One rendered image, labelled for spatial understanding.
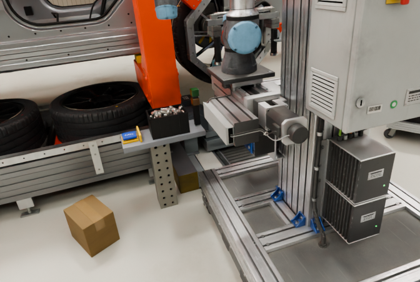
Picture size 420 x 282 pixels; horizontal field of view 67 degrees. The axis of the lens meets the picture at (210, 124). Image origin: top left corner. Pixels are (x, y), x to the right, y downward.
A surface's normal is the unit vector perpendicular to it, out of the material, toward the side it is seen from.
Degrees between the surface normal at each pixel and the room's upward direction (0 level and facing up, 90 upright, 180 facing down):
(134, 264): 0
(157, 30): 90
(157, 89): 90
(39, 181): 90
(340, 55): 90
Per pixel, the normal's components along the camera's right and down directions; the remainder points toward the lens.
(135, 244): -0.07, -0.90
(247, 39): 0.07, 0.54
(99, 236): 0.72, 0.25
